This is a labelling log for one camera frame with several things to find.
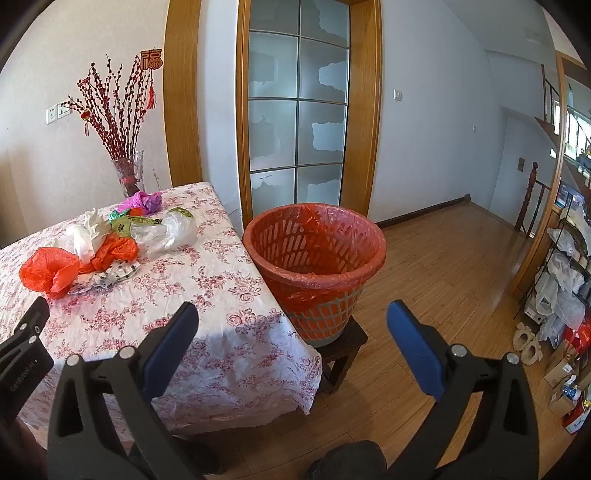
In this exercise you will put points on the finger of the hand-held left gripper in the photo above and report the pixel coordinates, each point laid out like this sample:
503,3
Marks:
32,323

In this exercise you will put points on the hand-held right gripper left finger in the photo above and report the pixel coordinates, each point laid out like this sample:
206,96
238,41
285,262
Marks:
170,353

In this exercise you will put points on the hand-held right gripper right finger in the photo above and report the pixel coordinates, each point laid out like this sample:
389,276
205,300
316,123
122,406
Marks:
415,350

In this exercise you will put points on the paw print plastic bag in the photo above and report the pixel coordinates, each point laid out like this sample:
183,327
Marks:
108,278

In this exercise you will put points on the orange plastic lattice basket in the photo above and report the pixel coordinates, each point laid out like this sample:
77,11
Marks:
318,321

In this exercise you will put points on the white plastic bag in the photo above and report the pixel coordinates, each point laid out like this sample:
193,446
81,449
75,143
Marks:
85,235

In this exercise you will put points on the clear plastic bag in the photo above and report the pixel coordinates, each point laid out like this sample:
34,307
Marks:
171,231

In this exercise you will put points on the green printed plastic bag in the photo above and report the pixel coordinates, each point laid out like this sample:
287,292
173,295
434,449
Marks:
121,225

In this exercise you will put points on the red plastic liner bag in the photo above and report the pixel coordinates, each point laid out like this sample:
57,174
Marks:
304,235

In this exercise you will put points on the floral pink tablecloth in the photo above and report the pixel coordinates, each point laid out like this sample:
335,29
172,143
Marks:
194,295

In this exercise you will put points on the dark wooden stool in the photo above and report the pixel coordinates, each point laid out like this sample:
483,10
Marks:
344,344

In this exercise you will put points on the beige plush slipper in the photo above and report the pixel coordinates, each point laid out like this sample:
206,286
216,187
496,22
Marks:
532,351
521,339

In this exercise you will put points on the dark cloth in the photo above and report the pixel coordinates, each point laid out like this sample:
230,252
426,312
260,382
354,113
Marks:
346,461

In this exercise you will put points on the brown cardboard box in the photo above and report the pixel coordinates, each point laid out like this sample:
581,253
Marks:
561,406
558,367

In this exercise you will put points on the purple plastic bag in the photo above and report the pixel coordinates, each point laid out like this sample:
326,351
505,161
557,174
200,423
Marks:
143,201

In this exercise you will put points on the black metal shelf rack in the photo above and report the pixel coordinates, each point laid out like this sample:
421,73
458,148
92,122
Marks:
545,263

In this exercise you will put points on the plastic water bottle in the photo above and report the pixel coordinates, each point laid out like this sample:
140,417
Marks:
571,390

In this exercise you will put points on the red gift box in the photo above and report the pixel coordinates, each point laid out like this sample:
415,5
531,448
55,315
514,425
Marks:
579,339

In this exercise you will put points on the glass vase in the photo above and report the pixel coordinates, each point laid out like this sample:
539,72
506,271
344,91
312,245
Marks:
130,177

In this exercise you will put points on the red white box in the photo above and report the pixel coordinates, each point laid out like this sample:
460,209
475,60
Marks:
579,417

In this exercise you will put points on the red berry branches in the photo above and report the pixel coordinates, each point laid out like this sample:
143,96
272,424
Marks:
121,138

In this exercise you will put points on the frosted glass sliding door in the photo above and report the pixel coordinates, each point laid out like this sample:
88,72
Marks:
277,124

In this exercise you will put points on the wooden pillar trim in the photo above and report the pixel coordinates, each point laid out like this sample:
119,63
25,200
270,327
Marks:
182,92

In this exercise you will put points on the upper stair railing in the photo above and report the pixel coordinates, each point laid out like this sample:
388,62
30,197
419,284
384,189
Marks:
549,104

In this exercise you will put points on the wooden archway frame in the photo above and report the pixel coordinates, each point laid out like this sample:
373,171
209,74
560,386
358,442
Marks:
535,249

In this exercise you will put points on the wooden stair railing post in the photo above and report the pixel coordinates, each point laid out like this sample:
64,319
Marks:
528,198

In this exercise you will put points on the white wall socket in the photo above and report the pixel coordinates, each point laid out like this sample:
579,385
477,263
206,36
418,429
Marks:
51,114

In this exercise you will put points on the white double wall switch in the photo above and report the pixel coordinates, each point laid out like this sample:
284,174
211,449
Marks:
66,109

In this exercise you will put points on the wooden door frame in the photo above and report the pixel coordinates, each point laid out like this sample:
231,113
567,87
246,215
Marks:
364,115

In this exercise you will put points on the red gold wall ornament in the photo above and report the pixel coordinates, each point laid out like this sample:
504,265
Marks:
151,60

